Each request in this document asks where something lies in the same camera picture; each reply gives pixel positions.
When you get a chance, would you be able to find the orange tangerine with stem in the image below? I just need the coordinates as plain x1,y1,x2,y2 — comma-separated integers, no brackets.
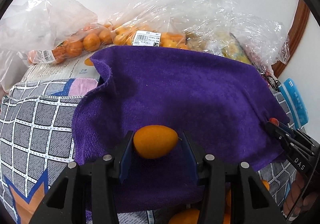
223,190,231,224

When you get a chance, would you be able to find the blue tissue pack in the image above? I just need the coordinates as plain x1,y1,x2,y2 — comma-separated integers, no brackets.
279,78,309,129

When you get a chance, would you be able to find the oval orange kumquat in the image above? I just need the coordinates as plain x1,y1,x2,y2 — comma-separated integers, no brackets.
133,125,178,159

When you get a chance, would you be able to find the red cherry tomatoes bunch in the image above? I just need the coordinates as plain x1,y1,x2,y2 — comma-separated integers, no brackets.
245,46,280,92

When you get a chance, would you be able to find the purple towel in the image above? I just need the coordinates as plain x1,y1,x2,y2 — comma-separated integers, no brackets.
71,45,291,214

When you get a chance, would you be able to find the orange tangerine middle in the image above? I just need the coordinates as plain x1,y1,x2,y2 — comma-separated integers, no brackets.
262,180,270,191

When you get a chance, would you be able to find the grey checkered blanket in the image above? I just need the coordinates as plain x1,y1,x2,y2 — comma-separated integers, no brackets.
1,78,293,223

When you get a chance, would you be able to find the large orange tangerine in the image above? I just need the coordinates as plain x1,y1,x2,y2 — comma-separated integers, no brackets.
168,208,200,224

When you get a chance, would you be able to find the brown wooden door frame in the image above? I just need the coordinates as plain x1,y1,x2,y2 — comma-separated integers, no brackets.
272,0,310,78

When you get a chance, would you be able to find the white plastic bag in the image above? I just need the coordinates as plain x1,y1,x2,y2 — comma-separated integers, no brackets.
1,0,98,92

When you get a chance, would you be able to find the bag of small oranges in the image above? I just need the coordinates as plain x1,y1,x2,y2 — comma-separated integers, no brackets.
27,22,189,65

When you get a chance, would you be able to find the small red tomato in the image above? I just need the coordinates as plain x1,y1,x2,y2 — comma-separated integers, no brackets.
269,118,279,126

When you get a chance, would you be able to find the right hand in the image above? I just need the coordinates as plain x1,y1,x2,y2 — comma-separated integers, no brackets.
283,172,318,216

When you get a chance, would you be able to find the large clear plastic bag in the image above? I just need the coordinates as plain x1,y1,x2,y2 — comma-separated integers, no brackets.
106,0,290,67

